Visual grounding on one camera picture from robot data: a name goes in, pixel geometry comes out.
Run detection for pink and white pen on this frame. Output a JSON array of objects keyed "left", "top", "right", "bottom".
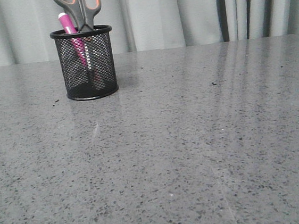
[{"left": 57, "top": 9, "right": 102, "bottom": 93}]

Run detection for grey orange handled scissors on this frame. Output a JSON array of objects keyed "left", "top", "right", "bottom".
[{"left": 53, "top": 0, "right": 102, "bottom": 84}]

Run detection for black mesh pen cup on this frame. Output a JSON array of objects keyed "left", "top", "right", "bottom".
[{"left": 50, "top": 25, "right": 119, "bottom": 101}]

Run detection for grey pleated curtain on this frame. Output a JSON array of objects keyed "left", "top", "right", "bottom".
[{"left": 0, "top": 0, "right": 299, "bottom": 66}]

